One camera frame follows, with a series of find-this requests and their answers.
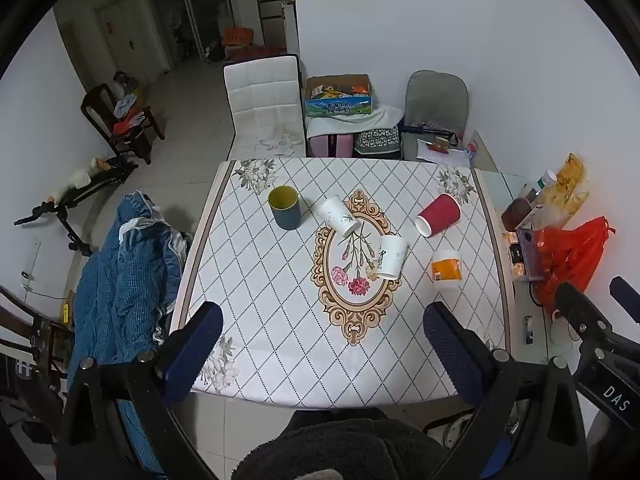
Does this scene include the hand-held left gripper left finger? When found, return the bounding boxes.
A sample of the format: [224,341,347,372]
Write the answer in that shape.
[56,301,224,480]

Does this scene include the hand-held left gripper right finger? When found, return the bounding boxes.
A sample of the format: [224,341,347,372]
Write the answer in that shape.
[423,302,594,480]

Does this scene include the bottle with white cap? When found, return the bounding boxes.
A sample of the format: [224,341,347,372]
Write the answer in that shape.
[530,170,558,206]

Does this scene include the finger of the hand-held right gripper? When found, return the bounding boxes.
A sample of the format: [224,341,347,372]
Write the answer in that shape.
[608,276,640,322]
[554,282,615,343]

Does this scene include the white padded chair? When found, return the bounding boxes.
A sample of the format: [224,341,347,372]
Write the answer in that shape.
[222,54,307,161]

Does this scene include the dark green cup yellow inside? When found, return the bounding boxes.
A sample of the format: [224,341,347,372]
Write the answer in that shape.
[267,185,302,231]

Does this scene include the person's dark fleece clothing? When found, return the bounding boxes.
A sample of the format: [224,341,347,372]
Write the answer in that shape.
[232,407,453,480]

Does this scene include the blue jacket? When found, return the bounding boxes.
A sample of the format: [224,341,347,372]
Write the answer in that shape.
[66,190,189,477]

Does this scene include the cardboard box with blue print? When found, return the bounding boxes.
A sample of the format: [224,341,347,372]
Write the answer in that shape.
[302,74,375,118]

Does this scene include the orange bag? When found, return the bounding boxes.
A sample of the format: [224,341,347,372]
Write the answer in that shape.
[221,27,255,50]

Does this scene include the patterned bag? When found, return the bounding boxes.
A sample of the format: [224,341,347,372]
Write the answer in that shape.
[353,127,404,160]

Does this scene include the red paper cup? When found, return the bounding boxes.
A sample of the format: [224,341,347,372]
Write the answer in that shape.
[415,193,462,237]

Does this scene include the pile of clothes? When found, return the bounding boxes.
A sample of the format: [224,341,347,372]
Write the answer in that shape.
[112,94,149,136]

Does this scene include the orange and white cup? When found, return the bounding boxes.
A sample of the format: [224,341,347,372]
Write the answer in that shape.
[431,248,463,290]

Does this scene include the grey chair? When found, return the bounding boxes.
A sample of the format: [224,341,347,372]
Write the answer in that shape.
[401,70,471,166]

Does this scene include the leaning white board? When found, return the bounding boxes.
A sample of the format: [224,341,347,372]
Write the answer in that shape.
[467,130,499,174]

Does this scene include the brown jar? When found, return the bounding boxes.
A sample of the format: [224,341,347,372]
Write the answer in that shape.
[501,197,534,234]

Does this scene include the red plastic bag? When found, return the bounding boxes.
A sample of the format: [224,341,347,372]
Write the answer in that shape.
[532,216,617,307]

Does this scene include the white papers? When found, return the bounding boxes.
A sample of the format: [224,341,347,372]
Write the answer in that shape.
[416,139,471,167]

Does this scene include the floral diamond-pattern tablecloth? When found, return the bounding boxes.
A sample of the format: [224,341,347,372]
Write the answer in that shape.
[172,157,513,408]

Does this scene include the black folding stand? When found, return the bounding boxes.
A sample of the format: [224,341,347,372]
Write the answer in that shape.
[14,156,141,257]

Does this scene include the pink case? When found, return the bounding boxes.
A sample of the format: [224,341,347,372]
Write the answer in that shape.
[307,132,355,159]

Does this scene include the white paper cup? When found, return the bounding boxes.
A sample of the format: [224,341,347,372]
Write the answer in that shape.
[375,235,409,281]
[317,196,360,237]

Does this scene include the white cloth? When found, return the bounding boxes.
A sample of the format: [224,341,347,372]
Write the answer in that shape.
[306,105,405,139]

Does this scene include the dark wooden chair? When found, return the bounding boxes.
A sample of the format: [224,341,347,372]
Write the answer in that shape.
[0,285,76,378]
[80,83,166,166]

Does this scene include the yellow snack bag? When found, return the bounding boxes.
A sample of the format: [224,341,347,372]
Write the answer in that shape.
[542,152,591,227]

